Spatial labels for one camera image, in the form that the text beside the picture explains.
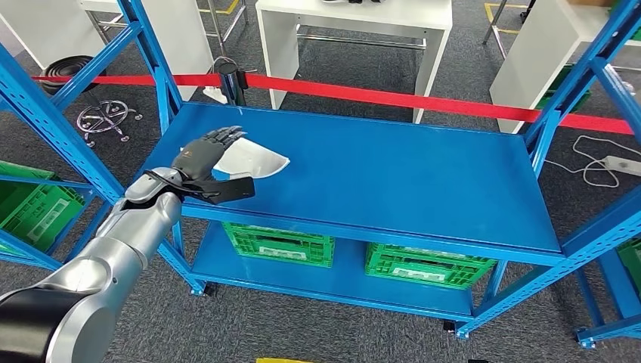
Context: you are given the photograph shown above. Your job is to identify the chrome tube frame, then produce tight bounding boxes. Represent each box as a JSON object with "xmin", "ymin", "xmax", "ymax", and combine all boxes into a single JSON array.
[{"xmin": 296, "ymin": 25, "xmax": 428, "ymax": 51}]

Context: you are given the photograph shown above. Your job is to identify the chrome star stool base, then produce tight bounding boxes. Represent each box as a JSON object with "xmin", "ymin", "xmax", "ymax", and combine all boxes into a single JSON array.
[{"xmin": 76, "ymin": 99, "xmax": 144, "ymax": 149}]

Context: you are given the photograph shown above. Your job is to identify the green plastic crate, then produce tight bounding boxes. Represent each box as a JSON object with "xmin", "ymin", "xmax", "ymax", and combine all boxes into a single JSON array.
[
  {"xmin": 364, "ymin": 243, "xmax": 497, "ymax": 292},
  {"xmin": 535, "ymin": 65, "xmax": 593, "ymax": 113},
  {"xmin": 221, "ymin": 222, "xmax": 336, "ymax": 269},
  {"xmin": 0, "ymin": 161, "xmax": 87, "ymax": 254},
  {"xmin": 617, "ymin": 237, "xmax": 641, "ymax": 296}
]

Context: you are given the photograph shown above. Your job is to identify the white power strip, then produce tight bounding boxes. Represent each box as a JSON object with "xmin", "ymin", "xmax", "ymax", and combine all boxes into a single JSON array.
[
  {"xmin": 203, "ymin": 85, "xmax": 229, "ymax": 104},
  {"xmin": 603, "ymin": 155, "xmax": 641, "ymax": 177}
]

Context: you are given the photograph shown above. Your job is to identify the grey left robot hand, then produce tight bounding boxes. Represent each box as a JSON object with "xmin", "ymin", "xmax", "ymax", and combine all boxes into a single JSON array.
[{"xmin": 171, "ymin": 126, "xmax": 247, "ymax": 183}]

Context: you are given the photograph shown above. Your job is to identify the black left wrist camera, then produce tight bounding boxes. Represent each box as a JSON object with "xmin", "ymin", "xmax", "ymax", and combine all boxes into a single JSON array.
[{"xmin": 182, "ymin": 172, "xmax": 256, "ymax": 206}]

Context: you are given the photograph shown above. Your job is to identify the white curved plastic part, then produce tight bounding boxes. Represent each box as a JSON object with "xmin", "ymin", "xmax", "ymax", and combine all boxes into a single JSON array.
[{"xmin": 211, "ymin": 138, "xmax": 292, "ymax": 182}]

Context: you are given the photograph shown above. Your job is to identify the black round stool seat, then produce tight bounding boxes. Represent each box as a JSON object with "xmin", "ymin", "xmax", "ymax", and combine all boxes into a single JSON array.
[{"xmin": 39, "ymin": 54, "xmax": 107, "ymax": 96}]

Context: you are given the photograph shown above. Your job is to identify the white table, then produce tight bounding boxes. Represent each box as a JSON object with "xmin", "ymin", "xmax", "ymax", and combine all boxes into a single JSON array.
[
  {"xmin": 255, "ymin": 0, "xmax": 454, "ymax": 125},
  {"xmin": 489, "ymin": 0, "xmax": 641, "ymax": 135},
  {"xmin": 0, "ymin": 0, "xmax": 215, "ymax": 101}
]

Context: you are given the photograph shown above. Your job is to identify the white power cable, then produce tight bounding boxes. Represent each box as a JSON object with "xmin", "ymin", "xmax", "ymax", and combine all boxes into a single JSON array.
[{"xmin": 546, "ymin": 135, "xmax": 641, "ymax": 189}]

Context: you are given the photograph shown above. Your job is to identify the red barrier belt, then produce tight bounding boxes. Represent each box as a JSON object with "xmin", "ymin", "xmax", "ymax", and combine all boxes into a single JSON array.
[
  {"xmin": 245, "ymin": 73, "xmax": 634, "ymax": 136},
  {"xmin": 30, "ymin": 73, "xmax": 222, "ymax": 87}
]

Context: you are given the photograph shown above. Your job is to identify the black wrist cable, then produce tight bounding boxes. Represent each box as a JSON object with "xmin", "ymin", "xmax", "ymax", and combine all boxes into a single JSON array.
[{"xmin": 142, "ymin": 169, "xmax": 212, "ymax": 199}]

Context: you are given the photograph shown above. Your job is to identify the metal table legs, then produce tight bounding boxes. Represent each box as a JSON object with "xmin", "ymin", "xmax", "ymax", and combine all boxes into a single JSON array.
[
  {"xmin": 483, "ymin": 0, "xmax": 509, "ymax": 60},
  {"xmin": 87, "ymin": 0, "xmax": 249, "ymax": 57}
]

